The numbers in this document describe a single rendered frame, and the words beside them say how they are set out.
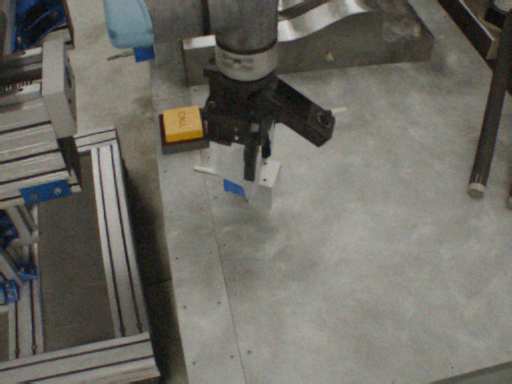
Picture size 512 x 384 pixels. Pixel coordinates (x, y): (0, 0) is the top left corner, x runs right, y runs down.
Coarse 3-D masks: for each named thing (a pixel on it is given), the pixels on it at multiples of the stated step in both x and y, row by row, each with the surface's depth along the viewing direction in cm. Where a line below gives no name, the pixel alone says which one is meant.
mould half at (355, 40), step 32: (288, 0) 104; (352, 0) 96; (384, 0) 110; (288, 32) 97; (320, 32) 96; (352, 32) 97; (384, 32) 102; (416, 32) 103; (192, 64) 96; (288, 64) 101; (320, 64) 102; (352, 64) 104; (384, 64) 105
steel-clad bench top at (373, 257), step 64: (448, 64) 106; (384, 128) 93; (448, 128) 94; (192, 192) 84; (320, 192) 84; (384, 192) 84; (448, 192) 84; (192, 256) 77; (256, 256) 77; (320, 256) 77; (384, 256) 77; (448, 256) 77; (192, 320) 71; (256, 320) 71; (320, 320) 71; (384, 320) 70; (448, 320) 70
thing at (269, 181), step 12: (204, 168) 83; (264, 168) 80; (276, 168) 80; (228, 180) 81; (264, 180) 79; (276, 180) 80; (240, 192) 82; (264, 192) 79; (276, 192) 83; (252, 204) 82; (264, 204) 82
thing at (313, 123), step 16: (256, 96) 66; (272, 96) 66; (288, 96) 68; (304, 96) 69; (272, 112) 67; (288, 112) 67; (304, 112) 68; (320, 112) 69; (304, 128) 68; (320, 128) 68; (320, 144) 69
